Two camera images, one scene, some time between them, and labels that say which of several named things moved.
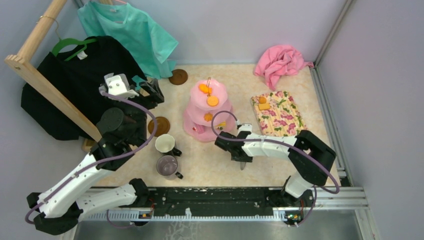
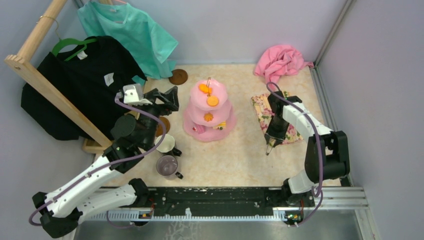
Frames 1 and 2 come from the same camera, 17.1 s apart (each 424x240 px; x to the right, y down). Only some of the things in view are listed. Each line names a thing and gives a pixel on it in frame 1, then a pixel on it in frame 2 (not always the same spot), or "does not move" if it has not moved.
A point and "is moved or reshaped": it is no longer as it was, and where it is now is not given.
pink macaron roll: x=200 y=128 does not move
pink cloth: x=273 y=61 does not move
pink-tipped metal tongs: x=242 y=165 is moved or reshaped
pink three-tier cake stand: x=209 y=112 does not move
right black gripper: x=246 y=159 to x=279 y=136
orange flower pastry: x=208 y=117 does not move
